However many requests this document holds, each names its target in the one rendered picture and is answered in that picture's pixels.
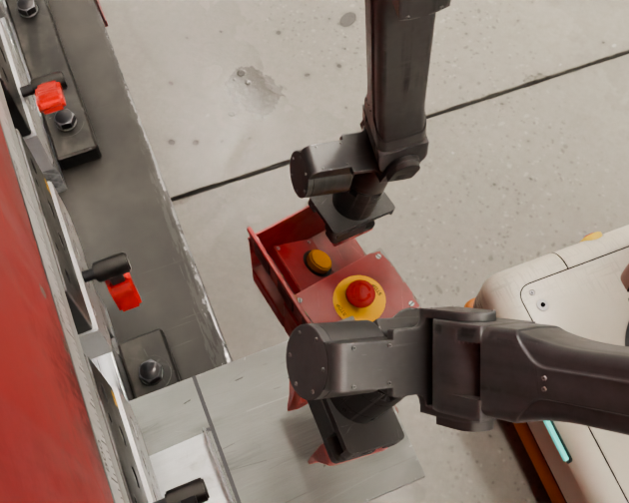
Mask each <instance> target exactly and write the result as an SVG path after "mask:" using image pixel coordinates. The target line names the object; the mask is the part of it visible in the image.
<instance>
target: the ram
mask: <svg viewBox="0 0 629 503"><path fill-rule="evenodd" d="M0 98H1V101H2V104H3V107H4V111H5V114H6V117H7V121H8V124H9V127H10V130H11V134H12V137H13V140H14V144H15V147H16V150H17V153H18V157H19V160H20V163H21V167H22V170H23V173H24V176H25V180H26V183H27V186H28V190H29V193H30V196H31V199H32V203H33V206H34V209H35V213H36V216H37V219H38V223H39V226H40V229H41V232H42V236H43V239H44V242H45V246H46V249H47V252H48V255H49V259H50V262H51V265H52V269H53V272H54V275H55V277H56V281H57V284H58V287H59V291H60V294H61V297H62V300H63V304H64V307H65V310H66V314H67V317H68V320H69V323H70V327H71V330H72V333H73V337H74V340H75V343H76V346H77V350H78V353H79V356H80V360H81V363H82V366H83V369H84V373H85V376H86V379H87V383H88V386H89V389H90V393H91V396H92V399H93V402H94V406H95V409H96V412H97V416H98V419H99V422H100V425H101V429H102V432H103V435H104V439H105V442H106V445H107V448H108V452H109V455H110V458H111V462H112V465H113V468H114V471H115V475H116V478H117V481H118V485H119V488H120V491H121V494H122V498H123V501H124V503H130V502H129V499H128V496H127V493H126V489H125V486H124V483H123V479H122V476H121V473H120V470H119V466H118V463H117V460H116V457H115V453H114V450H113V447H112V444H111V440H110V437H109V434H108V431H107V427H106V424H105V421H104V418H103V414H102V411H101V408H100V405H99V401H98V398H97V395H96V391H95V388H94V385H93V382H92V378H91V375H90V372H89V369H88V365H87V362H86V359H85V356H84V352H83V349H82V346H81V343H80V339H79V336H78V333H77V330H76V326H75V323H74V320H73V316H72V313H71V310H70V307H69V303H68V300H67V297H66V294H65V290H64V287H63V284H62V281H61V278H60V275H59V272H58V269H57V265H56V262H55V259H54V256H53V252H52V249H51V246H50V243H49V239H48V236H47V233H46V229H45V226H44V223H43V220H42V216H41V213H40V210H39V207H38V203H37V200H36V197H35V194H34V190H33V187H32V184H31V181H30V177H29V174H28V171H27V168H26V164H25V161H24V158H23V155H22V151H21V148H20V145H19V141H18V138H17V135H16V132H15V128H14V125H13V122H12V119H11V115H10V112H9V109H8V106H7V102H6V99H5V96H4V93H3V89H2V86H1V83H0ZM0 503H116V502H115V499H114V495H113V492H112V489H111V485H110V482H109V479H108V475H107V472H106V469H105V465H104V462H103V459H102V455H101V452H100V449H99V445H98V442H97V439H96V435H95V432H94V429H93V425H92V422H91V419H90V415H89V412H88V409H87V405H86V402H85V399H84V395H83V392H82V389H81V385H80V382H79V379H78V375H77V372H76V369H75V365H74V362H73V359H72V355H71V352H70V349H69V345H68V342H67V339H66V335H65V332H64V329H63V325H62V322H61V319H60V315H59V312H58V309H57V305H56V302H55V299H54V295H53V292H52V289H51V285H50V282H49V279H48V275H47V272H46V270H45V266H44V263H43V260H42V256H41V253H40V250H39V246H38V243H37V240H36V236H35V233H34V230H33V226H32V223H31V220H30V216H29V213H28V210H27V206H26V203H25V200H24V196H23V193H22V190H21V186H20V183H19V180H18V176H17V173H16V170H15V166H14V163H13V160H12V157H11V153H10V150H9V147H8V143H7V140H6V137H5V133H4V130H3V127H2V123H1V120H0Z"/></svg>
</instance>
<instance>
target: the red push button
mask: <svg viewBox="0 0 629 503"><path fill-rule="evenodd" d="M345 296H346V299H347V301H348V302H349V303H350V304H351V305H352V306H355V307H358V308H364V307H368V306H370V305H371V304H372V303H373V301H374V299H375V290H374V288H373V286H372V285H371V284H370V283H369V282H368V281H366V280H362V279H359V280H355V281H353V282H352V283H351V284H350V285H349V286H348V287H347V289H346V291H345Z"/></svg>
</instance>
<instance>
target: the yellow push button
mask: <svg viewBox="0 0 629 503"><path fill-rule="evenodd" d="M307 262H308V265H309V266H310V268H311V269H312V270H314V271H315V272H318V273H326V272H328V271H329V269H330V268H331V260H330V258H329V256H328V255H327V254H326V253H325V252H323V251H320V250H312V251H311V252H310V253H309V254H308V256H307Z"/></svg>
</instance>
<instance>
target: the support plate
mask: <svg viewBox="0 0 629 503"><path fill-rule="evenodd" d="M287 345H288V340H287V341H285V342H282V343H279V344H277V345H274V346H272V347H269V348H266V349H264V350H261V351H259V352H256V353H253V354H251V355H248V356H245V357H243V358H240V359H238V360H235V361H232V362H230V363H227V364H225V365H222V366H219V367H217V368H214V369H212V370H209V371H206V372H204V373H201V374H198V375H196V377H197V380H198V383H199V386H200V388H201V391H202V394H203V397H204V400H205V402H206V405H207V408H208V411H209V413H210V416H211V419H212V422H213V424H214V427H215V430H216V433H217V436H218V438H219V441H220V444H221V447H222V449H223V452H224V455H225V458H226V461H227V463H228V466H229V469H230V472H231V474H232V477H233V480H234V483H235V486H236V488H237V491H238V494H239V497H240V499H241V502H242V503H366V502H368V501H371V500H373V499H375V498H378V497H380V496H382V495H385V494H387V493H389V492H392V491H394V490H396V489H399V488H401V487H403V486H406V485H408V484H410V483H413V482H415V481H417V480H420V479H422V478H424V477H425V473H424V471H423V469H422V467H421V465H420V462H419V460H418V458H417V456H416V454H415V451H414V449H413V447H412V445H411V443H410V440H409V438H408V436H407V434H406V432H405V429H404V427H403V425H402V423H401V421H400V418H399V416H398V414H397V412H396V410H395V407H394V406H392V408H393V410H394V412H395V415H396V417H397V419H398V421H399V424H400V426H401V428H402V430H403V433H404V438H403V440H401V441H400V442H398V443H397V444H395V445H393V446H390V447H388V448H387V449H386V450H384V451H381V452H377V453H374V454H371V455H367V456H364V457H360V458H357V459H354V460H350V461H347V462H344V463H341V464H338V465H334V466H328V465H325V464H322V463H319V462H318V463H314V464H309V463H308V461H309V459H310V458H311V456H312V455H313V454H314V453H315V451H316V450H317V449H318V448H319V447H320V446H321V445H322V444H323V440H322V438H321V435H320V433H319V430H318V428H317V425H316V423H315V419H314V416H313V414H312V411H311V409H310V406H309V404H306V405H305V406H303V407H301V408H299V409H296V410H291V411H288V401H289V394H290V381H289V375H288V371H287V362H286V354H287ZM128 402H129V403H130V405H131V407H132V410H133V412H134V415H135V417H136V419H137V422H138V424H139V427H140V430H141V433H142V436H143V439H144V442H145V445H146V448H147V451H148V454H149V456H151V455H153V454H155V453H158V452H160V451H162V450H165V449H167V448H169V447H171V446H174V445H176V444H178V443H181V442H183V441H185V440H188V439H190V438H192V437H194V436H197V435H199V434H201V433H203V427H205V428H208V427H210V425H209V423H208V420H207V417H206V414H205V411H204V409H203V406H202V403H201V400H200V398H199V395H198V392H197V389H196V386H195V384H194V381H193V378H192V377H191V378H188V379H185V380H183V381H180V382H178V383H175V384H172V385H170V386H167V387H164V388H162V389H159V390H157V391H154V392H151V393H149V394H146V395H144V396H141V397H138V398H136V399H133V400H130V401H128Z"/></svg>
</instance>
